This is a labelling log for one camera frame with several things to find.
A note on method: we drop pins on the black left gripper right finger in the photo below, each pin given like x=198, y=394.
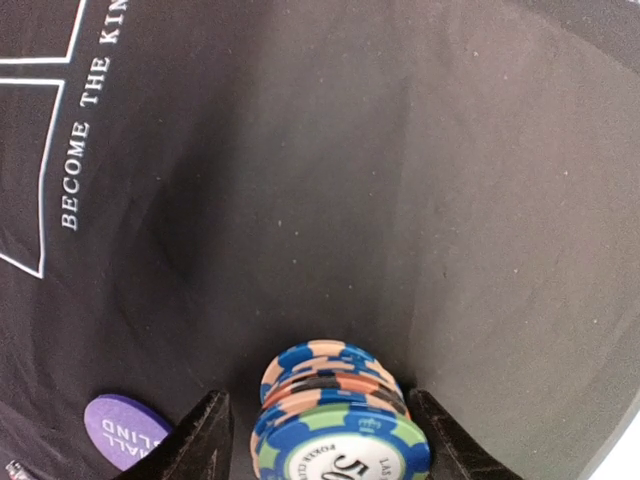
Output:
x=455, y=455

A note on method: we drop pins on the triangular all in token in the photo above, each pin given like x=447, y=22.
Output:
x=16, y=471

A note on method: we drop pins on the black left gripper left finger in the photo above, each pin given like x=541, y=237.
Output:
x=198, y=448

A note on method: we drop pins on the stack of poker chips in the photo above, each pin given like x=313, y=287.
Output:
x=330, y=410

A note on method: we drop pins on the black poker mat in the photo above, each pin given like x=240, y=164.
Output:
x=190, y=187

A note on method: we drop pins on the purple small blind button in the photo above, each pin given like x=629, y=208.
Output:
x=124, y=430

